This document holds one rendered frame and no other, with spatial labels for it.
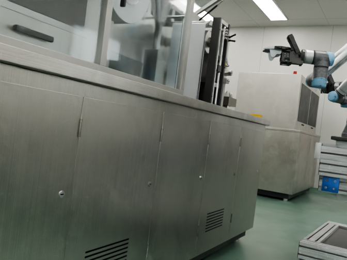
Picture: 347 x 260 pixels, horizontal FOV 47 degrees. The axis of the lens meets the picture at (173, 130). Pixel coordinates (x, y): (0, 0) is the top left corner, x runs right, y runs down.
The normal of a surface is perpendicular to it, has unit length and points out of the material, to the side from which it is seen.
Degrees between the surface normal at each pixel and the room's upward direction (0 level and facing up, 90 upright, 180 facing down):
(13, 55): 90
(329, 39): 90
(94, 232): 90
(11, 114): 90
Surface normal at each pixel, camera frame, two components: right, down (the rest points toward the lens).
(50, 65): 0.87, 0.11
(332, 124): -0.48, -0.06
